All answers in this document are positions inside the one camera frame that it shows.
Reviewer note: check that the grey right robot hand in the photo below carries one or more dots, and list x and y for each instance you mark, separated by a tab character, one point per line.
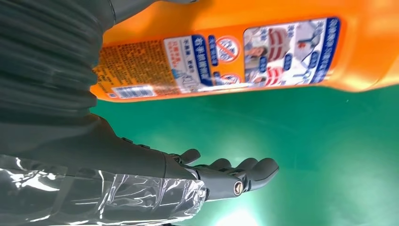
93	174

